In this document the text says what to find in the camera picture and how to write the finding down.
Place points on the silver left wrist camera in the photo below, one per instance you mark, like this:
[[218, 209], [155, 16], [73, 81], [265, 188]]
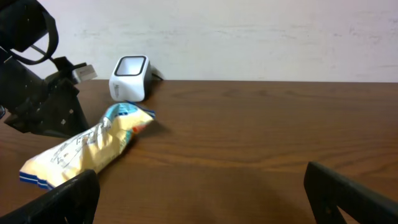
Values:
[[83, 74]]

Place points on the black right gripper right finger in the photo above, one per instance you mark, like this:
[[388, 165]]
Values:
[[329, 192]]

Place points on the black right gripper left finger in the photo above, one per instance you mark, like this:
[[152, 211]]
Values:
[[75, 201]]

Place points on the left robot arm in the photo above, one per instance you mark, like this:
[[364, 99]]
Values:
[[28, 34]]

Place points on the white barcode scanner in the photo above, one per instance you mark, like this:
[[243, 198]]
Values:
[[131, 79]]

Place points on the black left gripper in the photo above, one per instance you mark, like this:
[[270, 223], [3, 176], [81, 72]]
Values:
[[49, 106]]

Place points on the cream snack bag blue trim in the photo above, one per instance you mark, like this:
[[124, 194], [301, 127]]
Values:
[[92, 149]]

